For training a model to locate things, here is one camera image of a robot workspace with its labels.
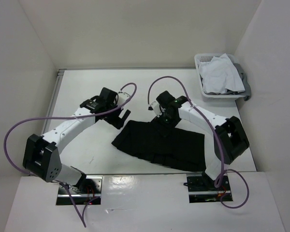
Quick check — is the black pleated skirt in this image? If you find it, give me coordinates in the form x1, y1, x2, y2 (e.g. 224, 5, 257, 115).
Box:
112, 120, 205, 172

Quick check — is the grey skirt in basket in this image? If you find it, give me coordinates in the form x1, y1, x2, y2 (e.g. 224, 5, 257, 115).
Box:
203, 63, 251, 101

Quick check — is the white skirt in basket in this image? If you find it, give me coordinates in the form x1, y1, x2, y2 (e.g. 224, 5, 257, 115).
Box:
199, 54, 245, 94

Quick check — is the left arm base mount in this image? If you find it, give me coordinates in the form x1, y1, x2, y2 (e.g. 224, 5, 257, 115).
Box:
56, 175, 103, 206

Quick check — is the white laundry basket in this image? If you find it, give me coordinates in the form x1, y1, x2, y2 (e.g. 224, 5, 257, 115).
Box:
194, 53, 243, 102

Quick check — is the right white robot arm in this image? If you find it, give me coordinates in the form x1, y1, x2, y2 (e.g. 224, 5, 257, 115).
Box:
148, 91, 250, 190

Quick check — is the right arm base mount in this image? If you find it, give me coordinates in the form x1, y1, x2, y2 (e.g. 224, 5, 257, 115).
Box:
183, 174, 233, 203

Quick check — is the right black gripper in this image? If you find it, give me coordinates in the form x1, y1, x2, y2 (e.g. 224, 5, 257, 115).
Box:
150, 109, 181, 139

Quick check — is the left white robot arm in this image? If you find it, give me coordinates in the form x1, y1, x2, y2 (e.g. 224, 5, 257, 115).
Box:
23, 87, 131, 193

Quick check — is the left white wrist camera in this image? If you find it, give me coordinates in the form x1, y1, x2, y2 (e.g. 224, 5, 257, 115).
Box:
115, 92, 130, 106

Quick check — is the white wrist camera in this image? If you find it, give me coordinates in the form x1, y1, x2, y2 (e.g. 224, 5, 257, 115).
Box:
115, 92, 130, 106
148, 101, 162, 117

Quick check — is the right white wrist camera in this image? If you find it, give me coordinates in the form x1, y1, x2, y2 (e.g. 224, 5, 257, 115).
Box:
148, 101, 162, 117

